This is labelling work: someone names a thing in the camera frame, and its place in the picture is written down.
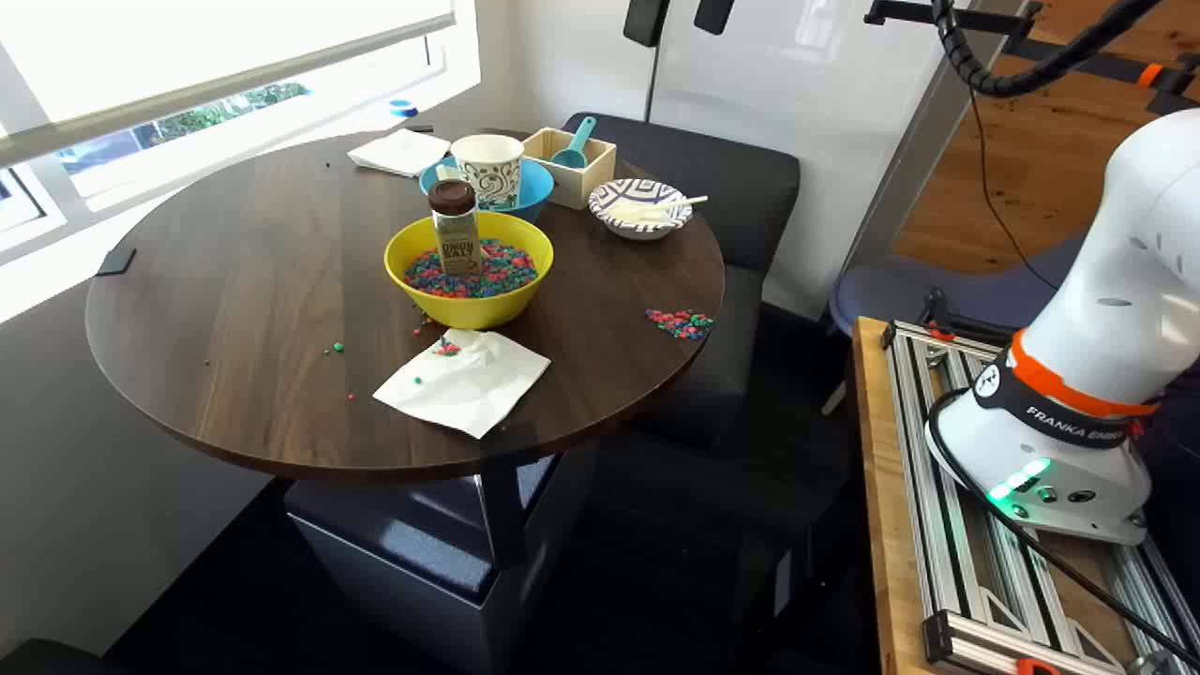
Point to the brown-capped spice bottle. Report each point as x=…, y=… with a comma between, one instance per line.
x=452, y=212

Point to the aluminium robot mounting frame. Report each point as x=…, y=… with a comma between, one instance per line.
x=965, y=593

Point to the blue bowl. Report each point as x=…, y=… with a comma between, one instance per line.
x=533, y=185

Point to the white paper napkin front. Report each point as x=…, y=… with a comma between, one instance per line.
x=466, y=378

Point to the dark grey bench seat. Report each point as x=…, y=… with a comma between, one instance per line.
x=748, y=202

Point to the teal plastic spoon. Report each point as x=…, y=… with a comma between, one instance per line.
x=573, y=155

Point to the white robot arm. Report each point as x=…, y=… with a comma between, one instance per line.
x=1042, y=430

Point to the white patterned paper cup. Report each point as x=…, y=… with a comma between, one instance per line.
x=492, y=166

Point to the round dark wooden table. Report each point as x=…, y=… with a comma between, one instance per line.
x=255, y=318

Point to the white folded napkin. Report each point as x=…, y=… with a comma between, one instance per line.
x=400, y=152

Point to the light wooden box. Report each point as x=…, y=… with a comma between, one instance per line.
x=571, y=181

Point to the scattered colourful candy pile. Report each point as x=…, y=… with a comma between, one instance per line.
x=680, y=325

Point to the small black square object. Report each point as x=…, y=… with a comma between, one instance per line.
x=117, y=258

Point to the yellow bowl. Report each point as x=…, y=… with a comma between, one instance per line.
x=510, y=258

